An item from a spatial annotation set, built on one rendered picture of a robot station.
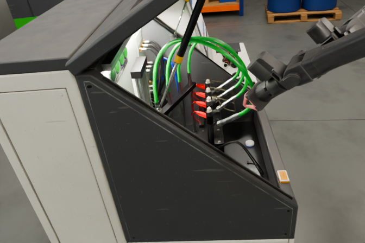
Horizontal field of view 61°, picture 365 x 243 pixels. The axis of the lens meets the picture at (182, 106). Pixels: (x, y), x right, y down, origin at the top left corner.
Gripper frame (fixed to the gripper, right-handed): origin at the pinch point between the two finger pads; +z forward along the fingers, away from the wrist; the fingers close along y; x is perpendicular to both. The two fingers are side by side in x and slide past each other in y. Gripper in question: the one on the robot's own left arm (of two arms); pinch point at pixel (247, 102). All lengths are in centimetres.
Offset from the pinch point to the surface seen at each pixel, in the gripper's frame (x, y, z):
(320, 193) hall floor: 97, -64, 98
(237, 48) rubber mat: -19, -77, 76
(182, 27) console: -40, -22, 30
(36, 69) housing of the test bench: -44, 46, -8
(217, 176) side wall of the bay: 8.5, 26.0, -0.4
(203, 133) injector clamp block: 0.7, 4.6, 31.3
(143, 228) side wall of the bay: 8, 48, 26
